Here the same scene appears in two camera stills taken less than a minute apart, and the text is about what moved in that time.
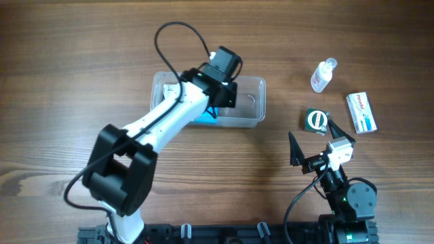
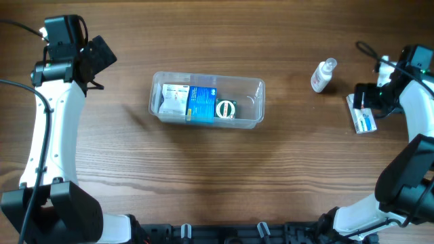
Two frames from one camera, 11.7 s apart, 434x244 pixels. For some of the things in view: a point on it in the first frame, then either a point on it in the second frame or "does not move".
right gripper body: x=312 y=163 → x=375 y=97
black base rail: x=223 y=233 does not move
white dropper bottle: x=323 y=74 does not move
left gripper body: x=228 y=94 → x=100 y=57
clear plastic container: x=250 y=106 does not move
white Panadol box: x=361 y=112 does not move
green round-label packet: x=317 y=120 → x=226 y=108
